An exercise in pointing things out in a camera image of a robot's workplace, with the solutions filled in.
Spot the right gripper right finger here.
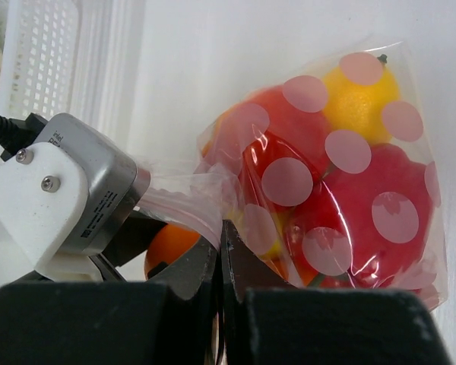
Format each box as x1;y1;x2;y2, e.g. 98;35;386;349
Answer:
220;221;451;364

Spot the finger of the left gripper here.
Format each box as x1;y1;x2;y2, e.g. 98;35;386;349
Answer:
94;211;166;281

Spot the fake red strawberry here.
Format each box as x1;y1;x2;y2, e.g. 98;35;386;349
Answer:
284;144;434;288

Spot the clear zip top bag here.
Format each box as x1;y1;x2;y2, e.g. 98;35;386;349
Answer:
140;41;448;309

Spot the fake orange fruit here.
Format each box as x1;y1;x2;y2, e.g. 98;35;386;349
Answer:
144;224;201;279

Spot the fake red tomato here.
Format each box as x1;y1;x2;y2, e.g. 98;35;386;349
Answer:
212;85;331;179

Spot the fake yellow lemon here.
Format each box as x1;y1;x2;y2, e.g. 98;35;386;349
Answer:
323;54;401;144

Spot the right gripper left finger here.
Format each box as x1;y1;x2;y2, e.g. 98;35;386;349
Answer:
0;243;217;364

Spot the white plastic basket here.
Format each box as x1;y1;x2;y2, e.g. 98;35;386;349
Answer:
0;1;145;148

